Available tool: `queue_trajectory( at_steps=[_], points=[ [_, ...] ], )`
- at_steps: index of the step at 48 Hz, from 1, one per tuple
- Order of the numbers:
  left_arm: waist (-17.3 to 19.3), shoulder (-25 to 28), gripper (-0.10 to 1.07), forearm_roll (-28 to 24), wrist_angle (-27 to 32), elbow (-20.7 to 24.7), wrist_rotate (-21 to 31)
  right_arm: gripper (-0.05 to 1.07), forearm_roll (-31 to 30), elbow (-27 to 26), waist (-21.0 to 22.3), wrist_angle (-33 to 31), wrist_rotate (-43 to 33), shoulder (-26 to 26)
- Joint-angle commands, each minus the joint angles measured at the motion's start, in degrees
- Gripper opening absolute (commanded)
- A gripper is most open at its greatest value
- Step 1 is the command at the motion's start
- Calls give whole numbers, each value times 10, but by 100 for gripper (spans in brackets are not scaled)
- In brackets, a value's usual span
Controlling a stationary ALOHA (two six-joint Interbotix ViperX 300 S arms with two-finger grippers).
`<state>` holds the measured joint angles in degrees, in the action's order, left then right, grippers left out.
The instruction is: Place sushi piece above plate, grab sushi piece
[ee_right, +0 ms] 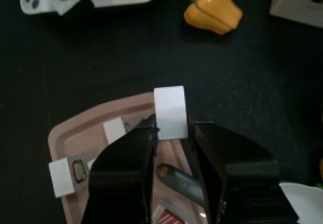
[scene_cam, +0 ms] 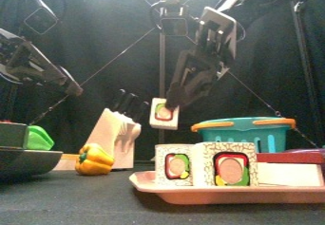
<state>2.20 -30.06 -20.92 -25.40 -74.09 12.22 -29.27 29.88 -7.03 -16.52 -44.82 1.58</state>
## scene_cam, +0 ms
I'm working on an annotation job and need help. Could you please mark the small sushi roll red rim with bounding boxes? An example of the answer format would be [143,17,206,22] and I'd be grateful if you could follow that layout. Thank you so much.
[149,97,181,131]

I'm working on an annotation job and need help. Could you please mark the large sushi roll crackle pattern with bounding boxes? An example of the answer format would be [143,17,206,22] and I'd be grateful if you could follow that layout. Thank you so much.
[190,141,261,188]

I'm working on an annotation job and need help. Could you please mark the purple toy piece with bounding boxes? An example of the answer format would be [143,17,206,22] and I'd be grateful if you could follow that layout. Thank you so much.
[285,147,325,156]

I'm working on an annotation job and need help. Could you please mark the pink plastic plate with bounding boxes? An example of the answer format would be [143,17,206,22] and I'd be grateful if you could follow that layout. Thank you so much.
[128,170,325,205]

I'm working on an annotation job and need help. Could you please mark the bright green toy food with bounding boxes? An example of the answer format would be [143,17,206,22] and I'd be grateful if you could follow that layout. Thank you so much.
[24,124,56,152]

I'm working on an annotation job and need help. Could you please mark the dark green toy box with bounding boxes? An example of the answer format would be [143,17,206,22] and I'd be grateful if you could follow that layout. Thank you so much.
[0,122,31,149]

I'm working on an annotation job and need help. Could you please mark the white toy knife block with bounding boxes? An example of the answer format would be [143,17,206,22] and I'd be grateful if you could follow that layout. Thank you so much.
[86,107,143,170]

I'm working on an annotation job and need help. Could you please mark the dark bowl with vegetables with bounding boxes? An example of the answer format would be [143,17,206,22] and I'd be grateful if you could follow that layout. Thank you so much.
[0,146,64,177]

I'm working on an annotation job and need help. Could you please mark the tan wooden board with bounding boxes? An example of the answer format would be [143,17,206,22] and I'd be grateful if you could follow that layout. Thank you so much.
[54,153,87,172]

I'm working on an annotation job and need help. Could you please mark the yellow toy bell pepper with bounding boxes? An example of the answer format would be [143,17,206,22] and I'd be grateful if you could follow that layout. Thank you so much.
[74,142,115,177]

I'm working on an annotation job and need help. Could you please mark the red white toy nigiri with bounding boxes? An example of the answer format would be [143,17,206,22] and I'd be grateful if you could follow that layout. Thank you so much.
[255,152,325,187]

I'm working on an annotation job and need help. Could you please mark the vertical metal frame pole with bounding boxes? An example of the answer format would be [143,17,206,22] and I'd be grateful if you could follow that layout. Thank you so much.
[158,0,167,145]

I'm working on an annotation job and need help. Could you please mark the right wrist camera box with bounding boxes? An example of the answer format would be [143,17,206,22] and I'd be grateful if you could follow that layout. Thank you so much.
[150,0,190,37]

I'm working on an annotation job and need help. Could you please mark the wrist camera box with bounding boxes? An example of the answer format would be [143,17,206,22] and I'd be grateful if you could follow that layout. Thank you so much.
[23,0,62,36]
[150,0,190,37]

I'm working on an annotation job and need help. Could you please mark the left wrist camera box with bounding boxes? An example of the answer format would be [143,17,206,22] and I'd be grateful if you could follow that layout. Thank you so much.
[23,0,62,36]

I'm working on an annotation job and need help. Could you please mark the black toy knife handle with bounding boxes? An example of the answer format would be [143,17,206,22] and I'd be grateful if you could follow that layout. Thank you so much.
[131,100,150,123]
[119,92,138,115]
[110,88,127,112]

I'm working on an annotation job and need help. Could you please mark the thin diagonal brace wire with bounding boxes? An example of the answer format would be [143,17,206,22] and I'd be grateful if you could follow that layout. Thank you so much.
[28,0,213,126]
[124,0,320,148]

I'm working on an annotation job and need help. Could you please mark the teal basket orange handles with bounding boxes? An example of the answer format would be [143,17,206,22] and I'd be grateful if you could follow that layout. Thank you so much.
[189,117,297,154]

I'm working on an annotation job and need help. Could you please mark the black side frame post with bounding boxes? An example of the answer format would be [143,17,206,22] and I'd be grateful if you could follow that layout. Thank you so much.
[290,0,325,147]

